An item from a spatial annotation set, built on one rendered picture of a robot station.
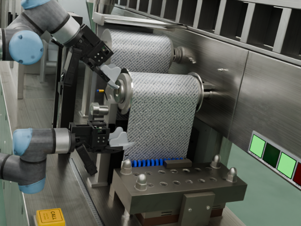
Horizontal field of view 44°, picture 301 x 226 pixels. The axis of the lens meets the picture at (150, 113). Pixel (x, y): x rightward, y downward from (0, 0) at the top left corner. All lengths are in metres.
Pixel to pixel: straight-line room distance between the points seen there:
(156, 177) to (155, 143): 0.13
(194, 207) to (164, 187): 0.11
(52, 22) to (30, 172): 0.42
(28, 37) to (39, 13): 0.16
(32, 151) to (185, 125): 0.50
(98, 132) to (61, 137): 0.11
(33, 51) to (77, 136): 0.33
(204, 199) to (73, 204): 0.41
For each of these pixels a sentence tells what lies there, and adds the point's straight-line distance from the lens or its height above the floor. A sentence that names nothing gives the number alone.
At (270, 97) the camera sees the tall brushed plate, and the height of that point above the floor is 1.33.
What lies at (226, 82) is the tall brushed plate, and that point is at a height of 1.32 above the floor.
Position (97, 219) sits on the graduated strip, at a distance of 1.16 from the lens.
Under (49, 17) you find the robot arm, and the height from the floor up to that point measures 1.46.
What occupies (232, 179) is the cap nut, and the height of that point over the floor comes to 1.04.
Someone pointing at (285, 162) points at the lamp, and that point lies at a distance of 1.05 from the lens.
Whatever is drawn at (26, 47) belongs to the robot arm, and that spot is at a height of 1.40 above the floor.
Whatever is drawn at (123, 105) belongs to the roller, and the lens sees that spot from 1.16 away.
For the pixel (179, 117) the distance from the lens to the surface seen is 1.23.
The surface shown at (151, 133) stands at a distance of 1.20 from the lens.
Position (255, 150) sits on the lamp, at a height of 1.17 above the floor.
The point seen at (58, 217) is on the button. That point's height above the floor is 0.92.
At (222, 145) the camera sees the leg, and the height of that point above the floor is 1.01.
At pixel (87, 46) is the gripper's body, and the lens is 1.09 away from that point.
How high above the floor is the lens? 1.57
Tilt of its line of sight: 18 degrees down
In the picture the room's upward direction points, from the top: 9 degrees clockwise
